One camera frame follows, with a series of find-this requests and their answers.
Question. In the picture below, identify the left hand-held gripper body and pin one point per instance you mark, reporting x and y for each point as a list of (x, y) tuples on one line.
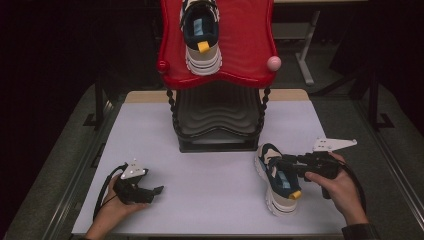
[(130, 191)]

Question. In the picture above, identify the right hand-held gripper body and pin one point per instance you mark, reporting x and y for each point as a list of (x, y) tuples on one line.
[(321, 166)]

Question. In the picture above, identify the white navy beige sneaker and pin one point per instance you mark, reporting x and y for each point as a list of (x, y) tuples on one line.
[(280, 193), (203, 53)]

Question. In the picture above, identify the red and black shoe rack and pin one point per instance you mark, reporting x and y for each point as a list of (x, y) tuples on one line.
[(246, 40)]

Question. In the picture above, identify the person's left hand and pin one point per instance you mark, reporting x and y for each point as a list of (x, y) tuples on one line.
[(115, 210)]

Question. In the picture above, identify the person's right hand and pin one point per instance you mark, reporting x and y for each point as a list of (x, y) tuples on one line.
[(343, 193)]

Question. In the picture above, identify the white table mat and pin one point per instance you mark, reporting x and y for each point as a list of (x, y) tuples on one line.
[(206, 196)]

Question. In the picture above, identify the black metal stand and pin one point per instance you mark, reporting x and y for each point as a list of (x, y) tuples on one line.
[(99, 100), (374, 100)]

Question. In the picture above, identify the white metal desk frame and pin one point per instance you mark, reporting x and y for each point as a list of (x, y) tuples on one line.
[(305, 66)]

